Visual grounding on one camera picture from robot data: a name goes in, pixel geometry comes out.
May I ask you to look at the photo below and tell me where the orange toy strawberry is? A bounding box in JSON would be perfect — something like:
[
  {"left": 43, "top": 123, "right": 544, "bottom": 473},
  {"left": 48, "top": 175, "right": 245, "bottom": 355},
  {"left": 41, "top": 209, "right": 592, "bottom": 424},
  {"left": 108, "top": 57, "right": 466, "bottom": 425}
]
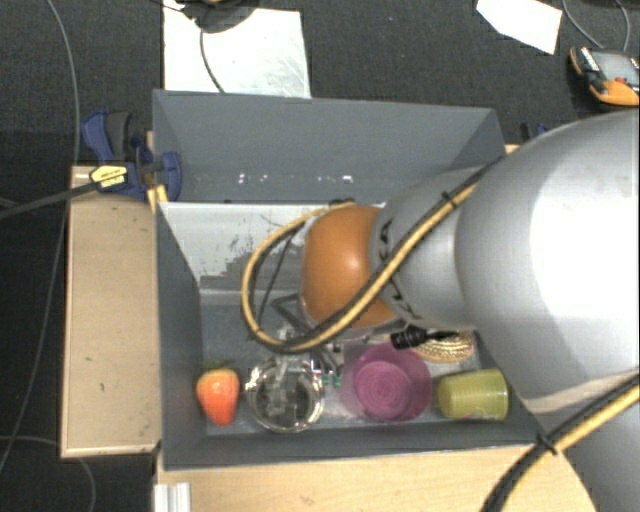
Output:
[{"left": 195, "top": 367, "right": 242, "bottom": 428}]

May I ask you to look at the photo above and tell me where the tan woven round coaster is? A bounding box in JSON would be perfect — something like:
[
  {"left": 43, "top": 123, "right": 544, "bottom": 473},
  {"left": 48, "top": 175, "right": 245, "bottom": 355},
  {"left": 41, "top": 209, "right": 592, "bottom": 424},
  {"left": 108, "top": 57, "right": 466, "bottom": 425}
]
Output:
[{"left": 413, "top": 330, "right": 477, "bottom": 364}]

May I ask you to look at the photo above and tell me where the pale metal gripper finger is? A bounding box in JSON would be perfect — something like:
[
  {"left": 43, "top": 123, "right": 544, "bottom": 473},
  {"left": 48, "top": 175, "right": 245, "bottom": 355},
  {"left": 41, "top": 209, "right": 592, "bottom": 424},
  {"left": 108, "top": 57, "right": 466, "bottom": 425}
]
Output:
[
  {"left": 267, "top": 358, "right": 291, "bottom": 409},
  {"left": 286, "top": 373, "right": 309, "bottom": 417}
]

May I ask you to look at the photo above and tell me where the purple plastic cup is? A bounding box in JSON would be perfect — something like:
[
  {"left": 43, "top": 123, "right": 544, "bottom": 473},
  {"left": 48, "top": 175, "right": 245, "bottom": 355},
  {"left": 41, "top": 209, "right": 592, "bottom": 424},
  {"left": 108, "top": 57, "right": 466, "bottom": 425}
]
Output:
[{"left": 341, "top": 341, "right": 434, "bottom": 423}]

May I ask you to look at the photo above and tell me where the clear glass bowl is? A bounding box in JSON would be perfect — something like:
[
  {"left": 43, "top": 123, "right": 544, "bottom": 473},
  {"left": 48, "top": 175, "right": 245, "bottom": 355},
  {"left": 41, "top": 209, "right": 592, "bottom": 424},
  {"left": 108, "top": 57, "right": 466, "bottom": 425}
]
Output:
[{"left": 244, "top": 354, "right": 327, "bottom": 434}]

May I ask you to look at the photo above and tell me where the pale wood board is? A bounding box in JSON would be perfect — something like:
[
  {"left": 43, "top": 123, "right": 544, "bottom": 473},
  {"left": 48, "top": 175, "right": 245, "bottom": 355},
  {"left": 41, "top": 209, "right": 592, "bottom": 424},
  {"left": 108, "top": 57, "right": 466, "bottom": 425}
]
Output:
[{"left": 59, "top": 164, "right": 164, "bottom": 459}]

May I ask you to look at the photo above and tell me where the grey metal bin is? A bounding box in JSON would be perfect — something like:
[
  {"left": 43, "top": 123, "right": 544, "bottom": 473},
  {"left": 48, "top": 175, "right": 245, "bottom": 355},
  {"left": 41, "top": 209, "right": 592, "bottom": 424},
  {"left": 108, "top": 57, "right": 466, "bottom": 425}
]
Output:
[{"left": 150, "top": 88, "right": 542, "bottom": 471}]

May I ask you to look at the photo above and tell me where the yellow-green ribbed cup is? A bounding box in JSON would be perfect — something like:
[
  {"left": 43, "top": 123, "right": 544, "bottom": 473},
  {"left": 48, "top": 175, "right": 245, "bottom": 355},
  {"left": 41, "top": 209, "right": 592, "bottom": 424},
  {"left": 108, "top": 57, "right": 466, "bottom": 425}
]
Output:
[{"left": 436, "top": 368, "right": 511, "bottom": 422}]

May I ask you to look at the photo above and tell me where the black cylinder on white bracket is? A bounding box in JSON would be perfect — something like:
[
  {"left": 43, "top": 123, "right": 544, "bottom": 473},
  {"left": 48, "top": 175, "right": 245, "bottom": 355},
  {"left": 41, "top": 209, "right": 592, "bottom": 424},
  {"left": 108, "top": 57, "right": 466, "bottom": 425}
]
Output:
[{"left": 389, "top": 327, "right": 459, "bottom": 351}]

